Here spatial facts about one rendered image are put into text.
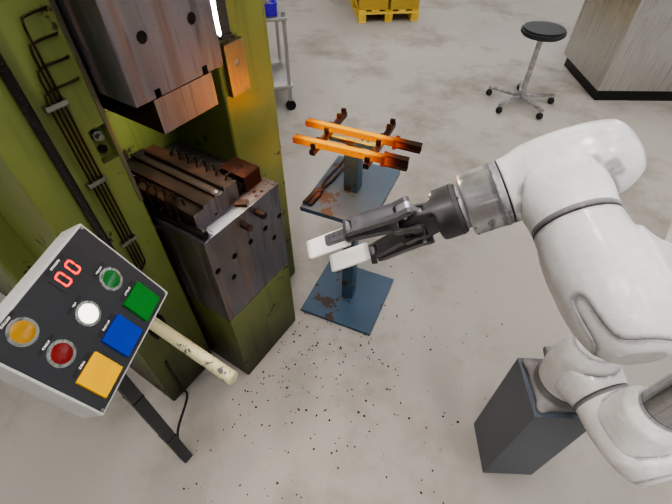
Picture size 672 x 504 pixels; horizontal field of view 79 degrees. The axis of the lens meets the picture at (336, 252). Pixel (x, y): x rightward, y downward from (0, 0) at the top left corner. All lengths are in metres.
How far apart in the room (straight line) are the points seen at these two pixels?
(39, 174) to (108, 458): 1.31
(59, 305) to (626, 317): 0.99
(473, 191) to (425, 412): 1.56
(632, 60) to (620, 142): 4.12
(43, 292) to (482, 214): 0.87
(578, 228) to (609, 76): 4.18
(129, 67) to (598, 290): 1.01
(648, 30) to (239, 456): 4.36
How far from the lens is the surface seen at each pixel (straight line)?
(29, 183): 1.23
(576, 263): 0.51
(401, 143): 1.54
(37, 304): 1.03
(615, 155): 0.57
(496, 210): 0.56
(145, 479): 2.06
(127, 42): 1.11
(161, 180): 1.54
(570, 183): 0.54
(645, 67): 4.80
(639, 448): 1.28
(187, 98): 1.23
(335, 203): 1.68
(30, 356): 1.01
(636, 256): 0.52
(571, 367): 1.32
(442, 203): 0.57
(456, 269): 2.53
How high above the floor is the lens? 1.85
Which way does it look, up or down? 47 degrees down
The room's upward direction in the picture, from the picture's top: straight up
